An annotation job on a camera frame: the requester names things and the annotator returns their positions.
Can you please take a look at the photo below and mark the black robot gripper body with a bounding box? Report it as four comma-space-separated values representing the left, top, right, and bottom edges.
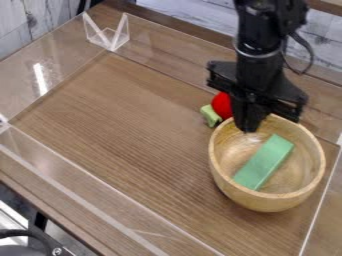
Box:
206, 52, 308, 123

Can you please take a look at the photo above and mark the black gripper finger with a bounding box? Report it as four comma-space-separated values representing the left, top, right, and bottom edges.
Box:
249, 102, 271, 132
232, 98, 251, 132

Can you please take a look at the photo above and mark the green rectangular block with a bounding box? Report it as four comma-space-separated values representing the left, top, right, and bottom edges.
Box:
232, 134, 293, 191

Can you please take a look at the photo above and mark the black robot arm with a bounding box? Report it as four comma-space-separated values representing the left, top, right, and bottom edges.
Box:
206, 0, 308, 133

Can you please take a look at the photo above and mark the light wooden bowl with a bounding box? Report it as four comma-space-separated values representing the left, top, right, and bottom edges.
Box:
208, 115, 325, 212

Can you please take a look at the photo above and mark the red plush ball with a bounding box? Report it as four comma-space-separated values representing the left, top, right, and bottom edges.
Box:
210, 92, 232, 120

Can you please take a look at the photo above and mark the small green block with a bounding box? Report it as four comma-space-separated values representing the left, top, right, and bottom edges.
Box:
200, 104, 221, 128

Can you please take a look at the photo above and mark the clear acrylic front barrier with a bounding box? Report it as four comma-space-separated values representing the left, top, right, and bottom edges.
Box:
0, 115, 223, 256

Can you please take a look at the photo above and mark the black table leg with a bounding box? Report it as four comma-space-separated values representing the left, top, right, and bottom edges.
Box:
27, 211, 48, 237

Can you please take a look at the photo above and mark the clear acrylic corner bracket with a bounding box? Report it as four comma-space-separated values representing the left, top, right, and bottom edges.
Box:
81, 12, 129, 52

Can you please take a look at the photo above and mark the black cable bottom left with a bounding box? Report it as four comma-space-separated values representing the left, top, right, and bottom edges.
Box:
0, 228, 45, 256

